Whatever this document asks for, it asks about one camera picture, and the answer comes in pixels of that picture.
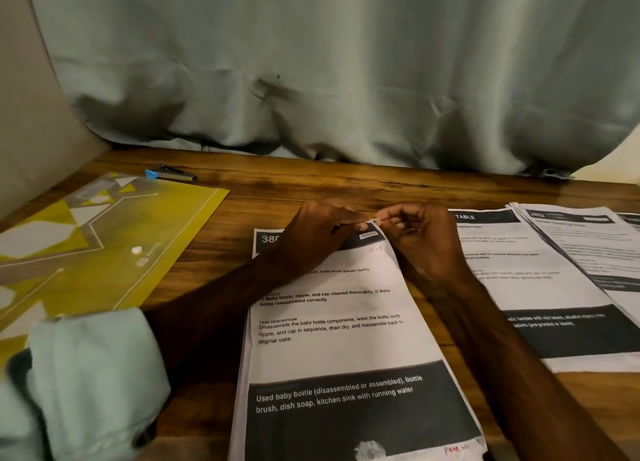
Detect person's right hand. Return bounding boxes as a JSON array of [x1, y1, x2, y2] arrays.
[[375, 202, 476, 295]]

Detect person's left hand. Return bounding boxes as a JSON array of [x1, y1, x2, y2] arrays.
[[272, 200, 371, 277]]

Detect wash baby bottle paper stack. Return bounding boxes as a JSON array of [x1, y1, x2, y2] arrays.
[[228, 226, 489, 461]]

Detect blue pen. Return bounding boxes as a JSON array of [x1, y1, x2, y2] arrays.
[[145, 166, 198, 184]]

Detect yellow patterned folder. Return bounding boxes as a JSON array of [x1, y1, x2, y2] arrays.
[[0, 172, 229, 367]]

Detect person's right forearm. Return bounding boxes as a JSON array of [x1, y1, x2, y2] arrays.
[[440, 276, 626, 461]]

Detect person's left forearm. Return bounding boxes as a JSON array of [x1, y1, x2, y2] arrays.
[[0, 256, 296, 461]]

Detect pale green curtain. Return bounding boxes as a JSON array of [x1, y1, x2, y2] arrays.
[[22, 0, 640, 177]]

